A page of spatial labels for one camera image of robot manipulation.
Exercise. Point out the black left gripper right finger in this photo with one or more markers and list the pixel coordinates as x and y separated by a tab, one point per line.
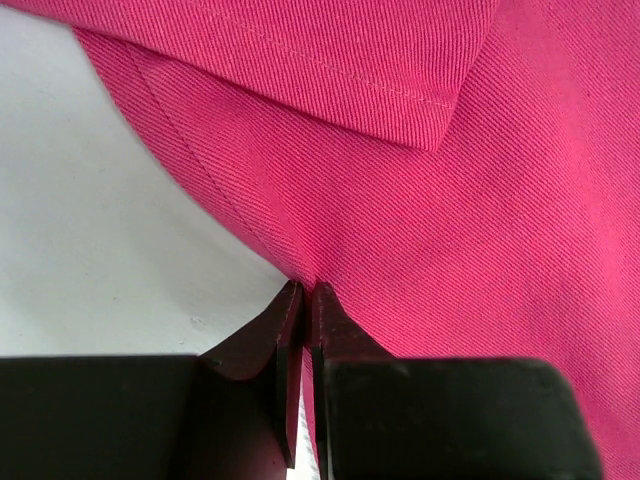
378	416

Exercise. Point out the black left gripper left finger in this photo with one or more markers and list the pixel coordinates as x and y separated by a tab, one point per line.
229	413

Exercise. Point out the pink trousers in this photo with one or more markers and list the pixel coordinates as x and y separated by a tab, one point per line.
464	173

